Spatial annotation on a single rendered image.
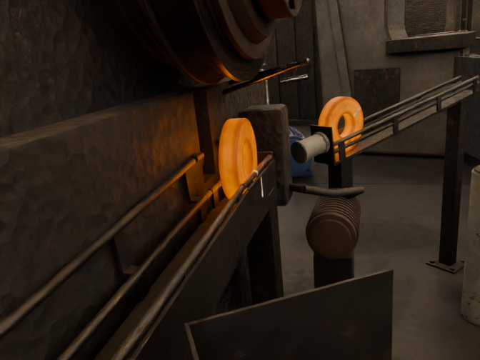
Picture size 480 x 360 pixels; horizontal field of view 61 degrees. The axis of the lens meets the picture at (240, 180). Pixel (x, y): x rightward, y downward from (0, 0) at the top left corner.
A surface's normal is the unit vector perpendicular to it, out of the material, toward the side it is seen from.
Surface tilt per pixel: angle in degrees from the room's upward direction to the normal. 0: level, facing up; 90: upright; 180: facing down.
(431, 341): 0
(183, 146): 90
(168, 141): 90
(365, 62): 90
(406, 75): 90
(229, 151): 63
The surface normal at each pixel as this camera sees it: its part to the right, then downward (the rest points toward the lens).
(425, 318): -0.10, -0.95
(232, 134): -0.24, -0.52
